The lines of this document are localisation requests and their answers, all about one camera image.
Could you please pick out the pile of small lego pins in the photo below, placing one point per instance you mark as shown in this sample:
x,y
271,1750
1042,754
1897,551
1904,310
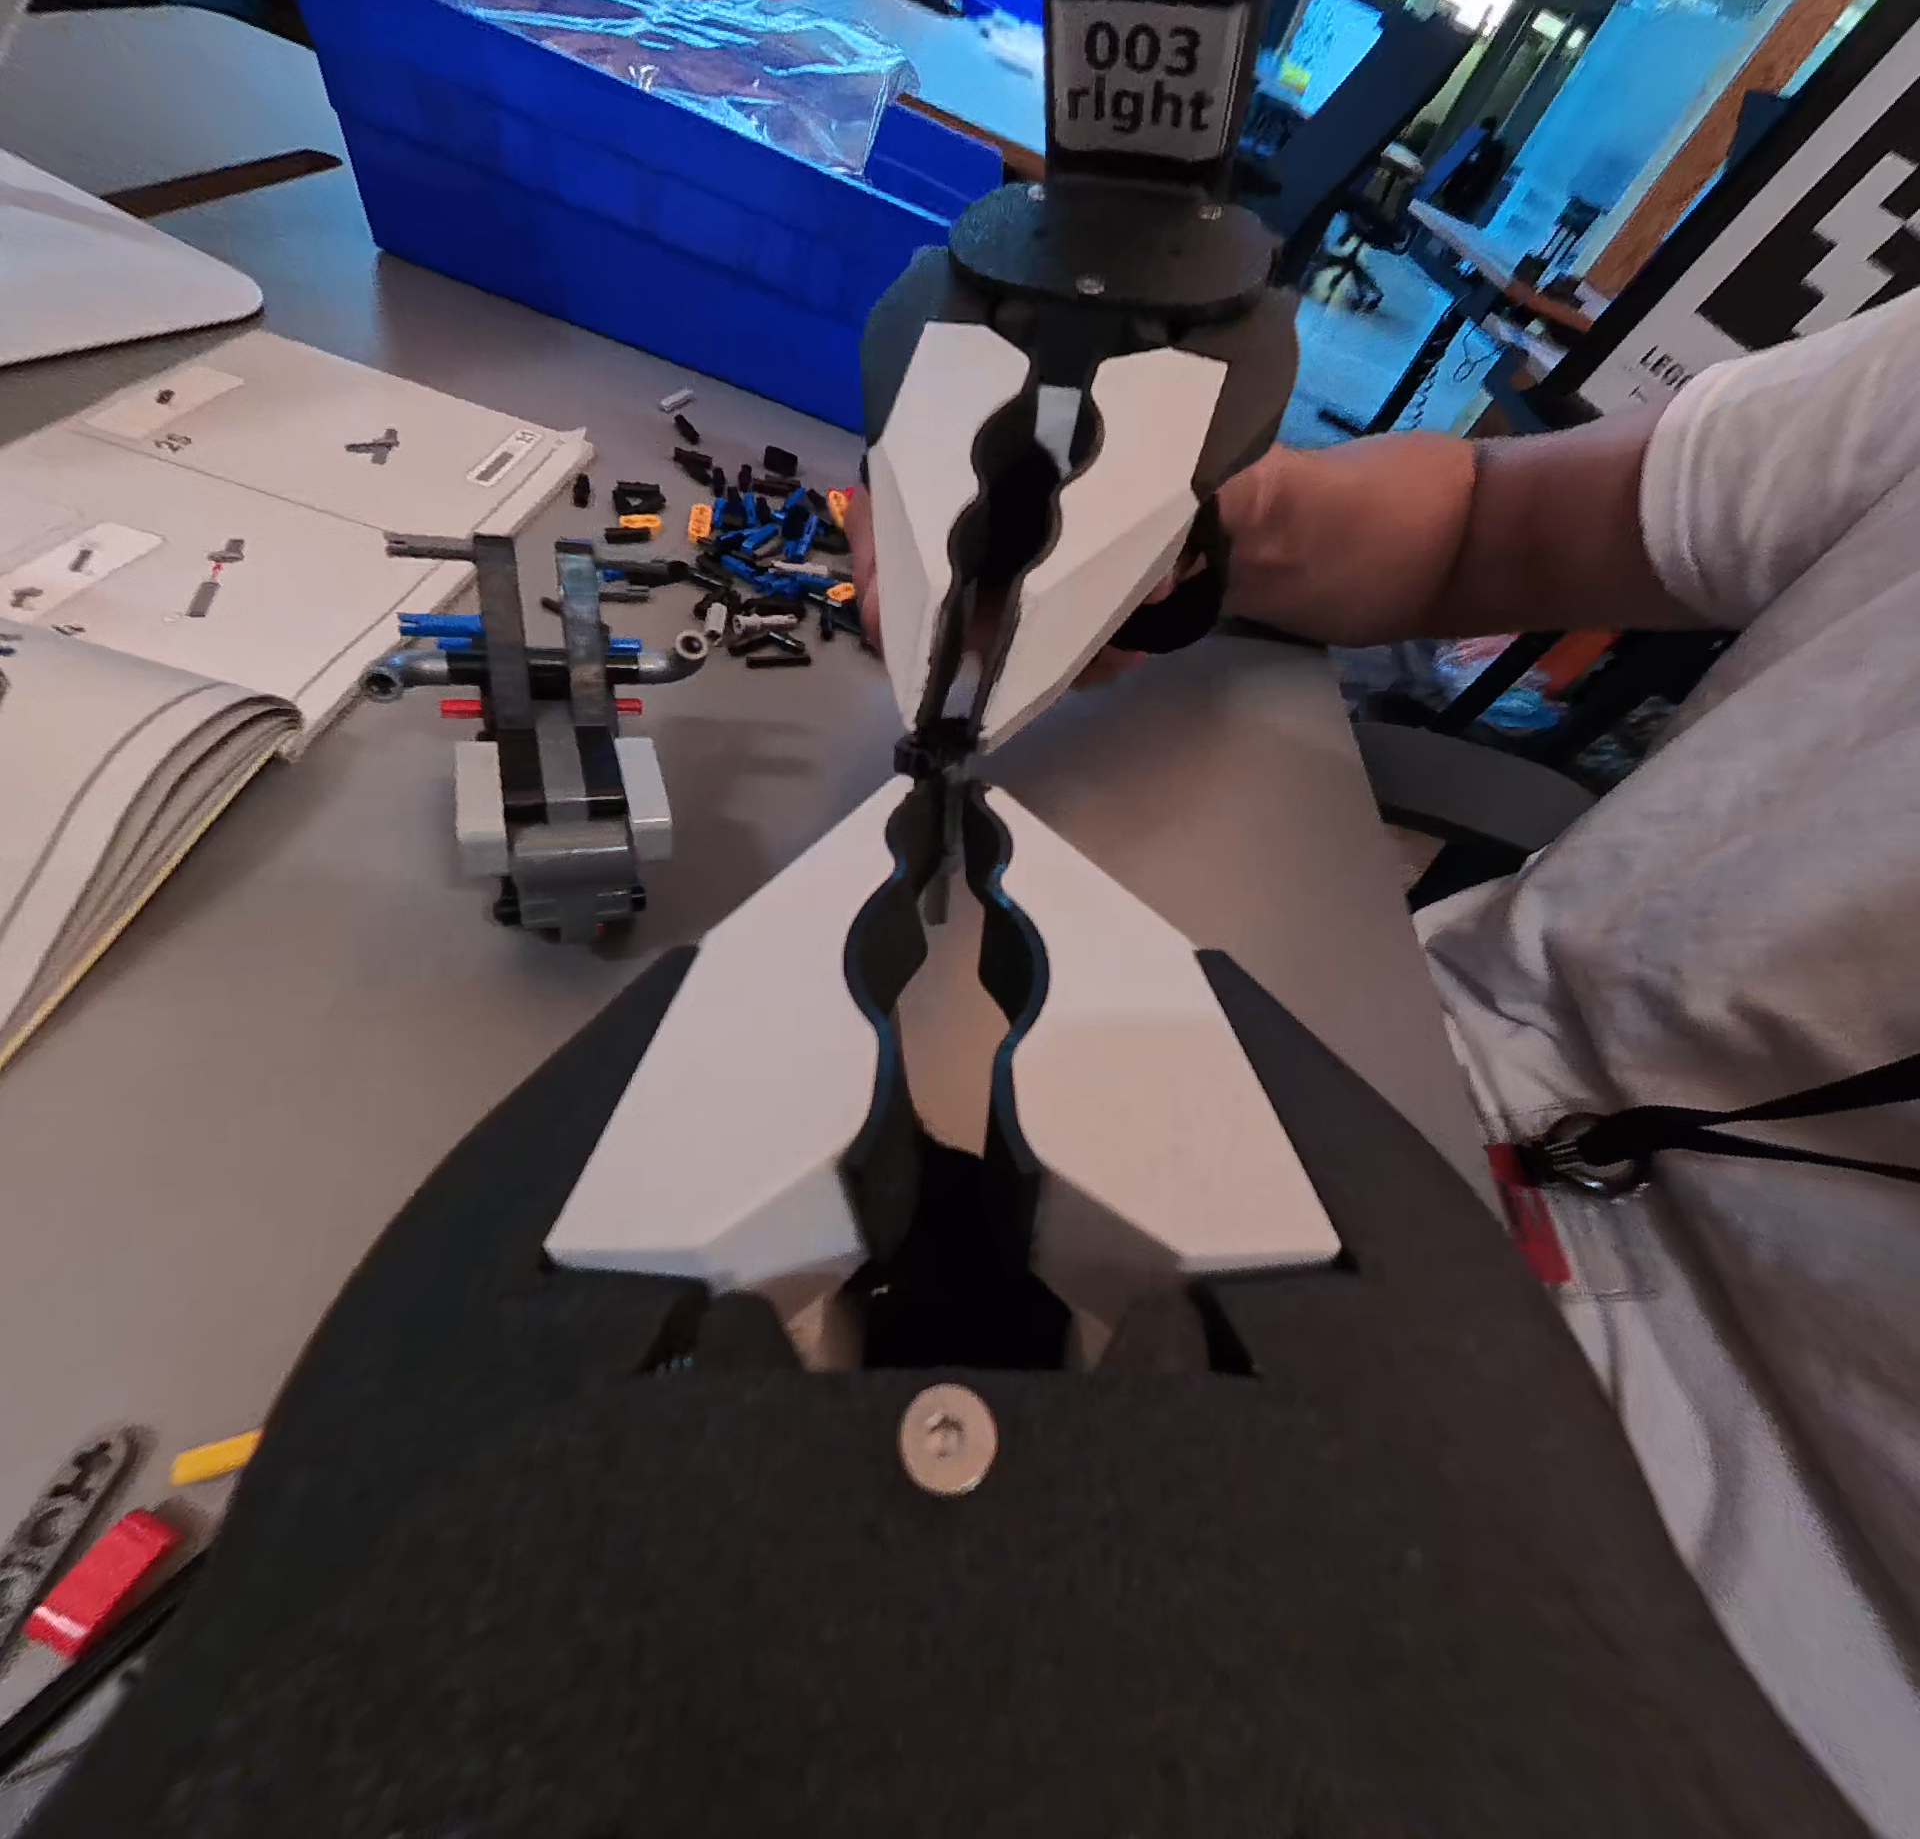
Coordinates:
x,y
751,535

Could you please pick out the black office chair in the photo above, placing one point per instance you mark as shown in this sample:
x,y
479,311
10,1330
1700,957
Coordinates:
x,y
1372,218

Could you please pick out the person's right forearm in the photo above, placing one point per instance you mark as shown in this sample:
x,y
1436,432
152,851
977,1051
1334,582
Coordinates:
x,y
1546,519

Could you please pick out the yellow lego axle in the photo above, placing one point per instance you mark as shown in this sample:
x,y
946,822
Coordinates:
x,y
217,1457

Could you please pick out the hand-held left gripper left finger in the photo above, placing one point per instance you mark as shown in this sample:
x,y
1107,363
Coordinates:
x,y
737,1104

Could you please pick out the black white marker board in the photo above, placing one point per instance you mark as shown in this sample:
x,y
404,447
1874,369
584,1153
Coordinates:
x,y
1802,233

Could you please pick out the red lego brick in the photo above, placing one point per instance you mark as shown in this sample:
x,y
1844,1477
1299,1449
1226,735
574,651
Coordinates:
x,y
106,1575

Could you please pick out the black lego beam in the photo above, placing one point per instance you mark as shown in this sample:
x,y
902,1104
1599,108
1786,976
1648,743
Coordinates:
x,y
933,835

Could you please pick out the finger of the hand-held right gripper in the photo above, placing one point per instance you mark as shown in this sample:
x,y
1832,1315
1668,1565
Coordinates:
x,y
917,519
1142,519

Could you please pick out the person's right hand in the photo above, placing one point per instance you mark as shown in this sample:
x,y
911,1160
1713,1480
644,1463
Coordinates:
x,y
1321,542

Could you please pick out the partly built lego model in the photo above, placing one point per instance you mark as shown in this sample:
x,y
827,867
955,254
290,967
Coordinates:
x,y
562,819

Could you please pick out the blue plastic bin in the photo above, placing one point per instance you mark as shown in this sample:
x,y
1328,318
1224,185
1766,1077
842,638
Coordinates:
x,y
602,218

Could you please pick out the dark grey thin lego beam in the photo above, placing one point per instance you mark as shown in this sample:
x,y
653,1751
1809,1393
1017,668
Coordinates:
x,y
67,1509

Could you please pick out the lego instruction booklet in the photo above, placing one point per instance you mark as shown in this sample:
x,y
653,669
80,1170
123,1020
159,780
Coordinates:
x,y
301,430

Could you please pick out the clear plastic bag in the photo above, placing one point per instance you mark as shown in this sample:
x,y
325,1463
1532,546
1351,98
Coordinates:
x,y
676,53

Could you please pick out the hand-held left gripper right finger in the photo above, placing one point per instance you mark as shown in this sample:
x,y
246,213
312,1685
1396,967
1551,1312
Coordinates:
x,y
1156,1104

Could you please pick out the red badge tag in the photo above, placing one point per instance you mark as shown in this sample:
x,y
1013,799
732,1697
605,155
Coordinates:
x,y
1532,1225

